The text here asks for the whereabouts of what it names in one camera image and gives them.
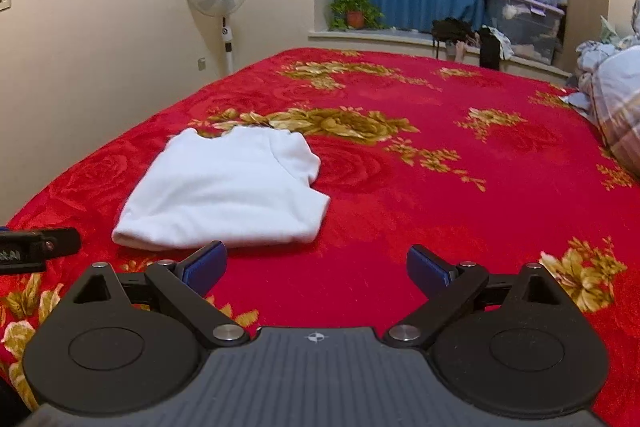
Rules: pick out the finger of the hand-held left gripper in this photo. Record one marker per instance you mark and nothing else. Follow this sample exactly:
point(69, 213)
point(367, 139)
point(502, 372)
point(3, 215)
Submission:
point(57, 239)

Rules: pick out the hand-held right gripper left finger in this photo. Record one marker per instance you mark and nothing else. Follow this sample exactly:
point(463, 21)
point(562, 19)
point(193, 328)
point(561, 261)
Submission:
point(204, 269)

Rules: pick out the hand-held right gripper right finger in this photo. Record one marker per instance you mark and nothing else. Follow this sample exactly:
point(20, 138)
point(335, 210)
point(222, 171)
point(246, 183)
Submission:
point(426, 272)

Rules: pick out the white long-sleeved shirt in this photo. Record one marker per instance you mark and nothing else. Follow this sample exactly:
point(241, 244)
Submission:
point(225, 187)

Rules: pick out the red floral blanket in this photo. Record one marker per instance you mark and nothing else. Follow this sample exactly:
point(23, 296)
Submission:
point(400, 167)

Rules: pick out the black upright case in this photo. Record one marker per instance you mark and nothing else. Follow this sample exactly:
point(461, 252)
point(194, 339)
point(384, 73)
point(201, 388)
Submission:
point(489, 49)

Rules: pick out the black bag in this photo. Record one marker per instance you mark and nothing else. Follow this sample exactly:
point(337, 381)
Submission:
point(452, 31)

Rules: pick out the plaid quilt pile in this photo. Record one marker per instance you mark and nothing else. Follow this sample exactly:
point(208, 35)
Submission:
point(620, 97)

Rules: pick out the clear plastic storage box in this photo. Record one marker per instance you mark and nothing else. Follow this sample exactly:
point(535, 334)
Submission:
point(525, 29)

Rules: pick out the potted green plant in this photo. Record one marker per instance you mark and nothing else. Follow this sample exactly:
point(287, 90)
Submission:
point(356, 12)

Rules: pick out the small low wall outlet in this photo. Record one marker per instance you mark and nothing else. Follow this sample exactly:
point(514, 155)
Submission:
point(201, 64)

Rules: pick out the white wall socket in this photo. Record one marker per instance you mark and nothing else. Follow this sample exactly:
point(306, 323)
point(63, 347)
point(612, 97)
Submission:
point(4, 0)

